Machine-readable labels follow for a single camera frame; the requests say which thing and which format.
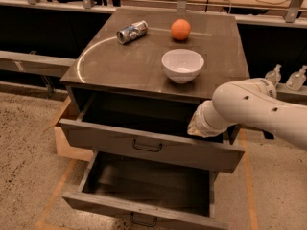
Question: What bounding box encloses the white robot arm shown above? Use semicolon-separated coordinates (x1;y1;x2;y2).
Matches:
187;78;307;150

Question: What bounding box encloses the black drawer handle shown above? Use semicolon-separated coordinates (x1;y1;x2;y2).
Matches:
130;212;157;228
131;139;162;152

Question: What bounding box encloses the crushed silver soda can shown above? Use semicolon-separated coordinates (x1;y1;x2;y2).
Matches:
116;20;149;44

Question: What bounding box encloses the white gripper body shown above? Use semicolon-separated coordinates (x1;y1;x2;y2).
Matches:
187;101;229;138

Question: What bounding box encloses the white ceramic bowl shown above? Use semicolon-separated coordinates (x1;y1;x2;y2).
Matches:
161;49;204;83

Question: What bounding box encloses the grey bottom drawer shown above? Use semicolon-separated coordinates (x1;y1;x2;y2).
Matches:
63;151;228;230

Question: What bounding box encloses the orange fruit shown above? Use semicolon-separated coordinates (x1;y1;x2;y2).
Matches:
171;19;191;40

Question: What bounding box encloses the black bottom drawer handle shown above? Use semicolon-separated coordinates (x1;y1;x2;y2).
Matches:
130;212;157;228

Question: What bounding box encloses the grey top drawer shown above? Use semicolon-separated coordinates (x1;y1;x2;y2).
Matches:
60;92;244;173

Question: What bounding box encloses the grey wooden drawer cabinet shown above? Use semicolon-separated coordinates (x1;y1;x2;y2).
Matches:
59;7;251;177

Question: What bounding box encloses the grey drawer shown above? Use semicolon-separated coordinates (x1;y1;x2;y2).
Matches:
60;92;244;173
63;151;228;230

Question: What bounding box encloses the cardboard box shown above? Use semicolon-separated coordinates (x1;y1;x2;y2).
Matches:
44;97;93;161

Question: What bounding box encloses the black top drawer handle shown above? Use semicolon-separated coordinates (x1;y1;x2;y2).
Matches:
131;139;162;152

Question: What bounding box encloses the clear plastic bottle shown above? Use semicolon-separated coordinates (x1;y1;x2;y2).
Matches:
286;65;307;91
265;64;281;86

